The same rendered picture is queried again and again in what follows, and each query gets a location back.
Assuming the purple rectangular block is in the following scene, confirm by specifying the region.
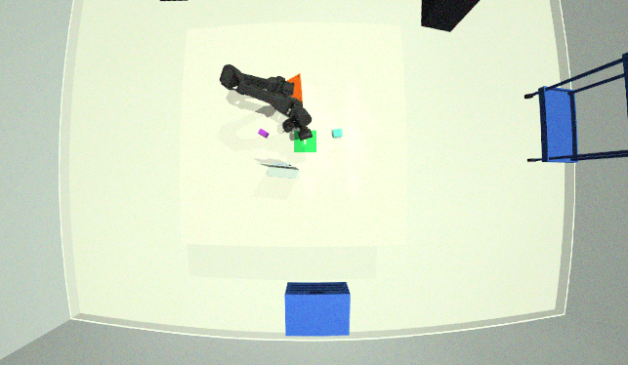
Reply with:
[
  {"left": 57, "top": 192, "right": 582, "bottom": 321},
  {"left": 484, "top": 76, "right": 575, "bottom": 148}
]
[{"left": 258, "top": 128, "right": 270, "bottom": 139}]

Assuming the green square zone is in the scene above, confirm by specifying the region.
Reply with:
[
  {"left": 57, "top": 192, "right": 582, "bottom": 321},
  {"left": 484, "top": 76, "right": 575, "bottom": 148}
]
[{"left": 294, "top": 131, "right": 316, "bottom": 152}]

